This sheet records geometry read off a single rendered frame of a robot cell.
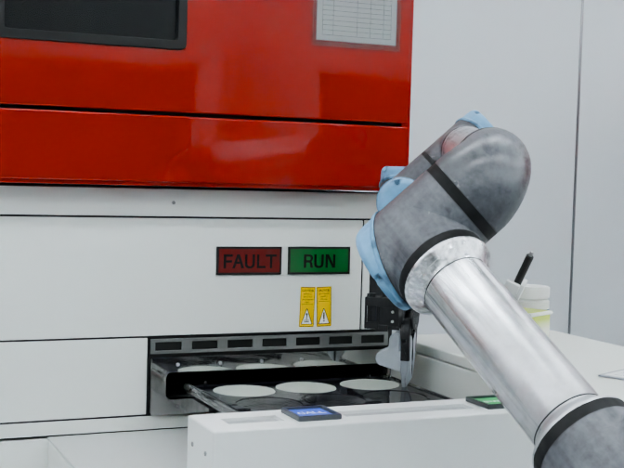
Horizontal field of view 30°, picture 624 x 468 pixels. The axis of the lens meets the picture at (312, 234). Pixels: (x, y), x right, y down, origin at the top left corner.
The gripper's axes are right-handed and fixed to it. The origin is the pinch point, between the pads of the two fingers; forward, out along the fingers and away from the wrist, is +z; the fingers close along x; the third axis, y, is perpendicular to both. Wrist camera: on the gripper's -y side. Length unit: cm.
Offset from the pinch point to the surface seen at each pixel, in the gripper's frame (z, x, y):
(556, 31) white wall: -84, -217, -13
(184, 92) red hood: -46, 14, 35
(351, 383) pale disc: 1.3, 0.8, 9.5
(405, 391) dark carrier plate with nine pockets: 1.3, 3.5, 0.0
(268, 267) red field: -17.5, 0.1, 24.7
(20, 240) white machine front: -22, 25, 58
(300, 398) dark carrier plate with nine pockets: 1.3, 16.5, 14.4
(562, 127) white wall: -52, -219, -17
